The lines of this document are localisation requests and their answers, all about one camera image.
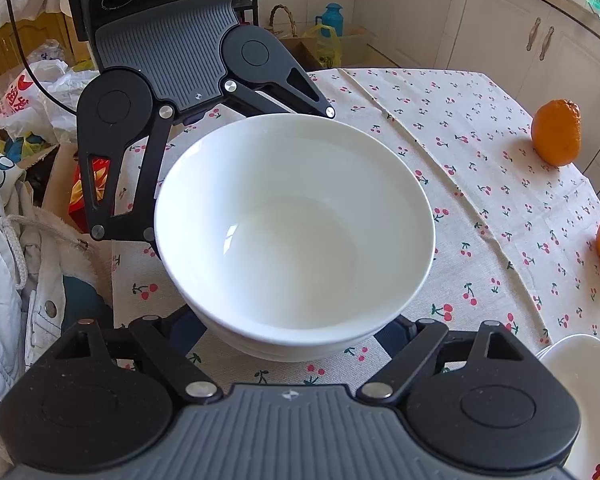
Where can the white red-print plastic bag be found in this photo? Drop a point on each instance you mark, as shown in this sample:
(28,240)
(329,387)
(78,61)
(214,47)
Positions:
(20,105)

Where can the wicker basket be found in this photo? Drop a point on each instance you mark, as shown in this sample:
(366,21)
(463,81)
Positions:
(282,20)

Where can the cherry print tablecloth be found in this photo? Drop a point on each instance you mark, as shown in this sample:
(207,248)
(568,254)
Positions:
(480,185)

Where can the orange with knobby top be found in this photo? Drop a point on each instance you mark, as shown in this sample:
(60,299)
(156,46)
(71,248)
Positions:
(555,132)

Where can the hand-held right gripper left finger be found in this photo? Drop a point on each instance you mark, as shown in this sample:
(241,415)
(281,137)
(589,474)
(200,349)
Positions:
(185,327)

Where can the blue thermos jug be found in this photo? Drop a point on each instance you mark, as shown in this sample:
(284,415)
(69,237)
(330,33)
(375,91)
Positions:
(332,17)

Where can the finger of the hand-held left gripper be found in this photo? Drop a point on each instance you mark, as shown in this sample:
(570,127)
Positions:
(280,102)
(140,180)

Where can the red carton box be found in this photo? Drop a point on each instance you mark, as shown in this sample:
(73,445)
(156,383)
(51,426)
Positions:
(100,175)

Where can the white kitchen cabinets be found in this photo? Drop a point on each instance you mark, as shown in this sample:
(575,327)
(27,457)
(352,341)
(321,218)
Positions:
(480,25)

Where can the person's white jacket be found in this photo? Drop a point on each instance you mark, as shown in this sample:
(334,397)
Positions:
(10,310)

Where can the wooden cabinet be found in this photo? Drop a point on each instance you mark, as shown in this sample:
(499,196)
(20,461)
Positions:
(25,45)

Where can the blue and white bag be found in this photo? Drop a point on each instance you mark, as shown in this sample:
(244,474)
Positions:
(5,165)

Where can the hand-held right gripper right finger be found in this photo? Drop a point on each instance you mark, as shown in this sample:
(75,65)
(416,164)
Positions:
(397,332)

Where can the yellow plastic bag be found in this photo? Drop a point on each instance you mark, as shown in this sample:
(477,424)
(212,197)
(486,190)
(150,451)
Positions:
(325,45)

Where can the brown cardboard box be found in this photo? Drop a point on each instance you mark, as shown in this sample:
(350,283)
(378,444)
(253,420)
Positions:
(360,47)

